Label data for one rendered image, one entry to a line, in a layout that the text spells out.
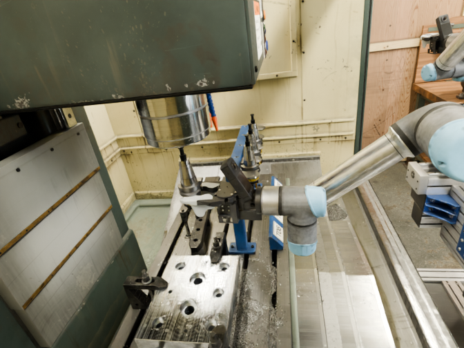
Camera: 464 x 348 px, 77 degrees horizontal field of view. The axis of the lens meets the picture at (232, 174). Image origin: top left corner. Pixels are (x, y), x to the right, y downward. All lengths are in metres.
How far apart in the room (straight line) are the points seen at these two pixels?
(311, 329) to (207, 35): 0.91
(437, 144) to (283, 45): 1.11
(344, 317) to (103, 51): 1.02
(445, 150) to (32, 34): 0.77
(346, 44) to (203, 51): 1.22
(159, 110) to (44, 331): 0.72
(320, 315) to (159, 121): 0.82
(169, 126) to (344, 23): 1.21
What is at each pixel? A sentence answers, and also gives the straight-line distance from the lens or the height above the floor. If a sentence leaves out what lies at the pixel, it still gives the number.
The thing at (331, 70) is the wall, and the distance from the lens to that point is 1.69.
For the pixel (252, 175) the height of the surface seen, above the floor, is 1.22.
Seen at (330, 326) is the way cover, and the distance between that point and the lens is 1.13.
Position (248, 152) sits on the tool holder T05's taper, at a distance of 0.95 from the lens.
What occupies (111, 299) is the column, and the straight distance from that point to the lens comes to 1.34.
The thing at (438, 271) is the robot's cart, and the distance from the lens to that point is 2.16.
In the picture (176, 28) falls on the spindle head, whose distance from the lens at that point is 0.54.
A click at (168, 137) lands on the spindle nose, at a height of 1.45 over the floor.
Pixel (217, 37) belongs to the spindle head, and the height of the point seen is 1.63.
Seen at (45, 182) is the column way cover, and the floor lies 1.32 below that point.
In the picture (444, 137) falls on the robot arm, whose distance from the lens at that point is 0.68.
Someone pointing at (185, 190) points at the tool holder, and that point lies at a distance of 0.76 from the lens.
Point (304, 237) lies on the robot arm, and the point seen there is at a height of 1.16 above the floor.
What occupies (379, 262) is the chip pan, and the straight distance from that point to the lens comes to 1.44.
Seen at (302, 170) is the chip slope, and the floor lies 0.82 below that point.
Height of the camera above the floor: 1.66
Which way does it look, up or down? 27 degrees down
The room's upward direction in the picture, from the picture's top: 8 degrees counter-clockwise
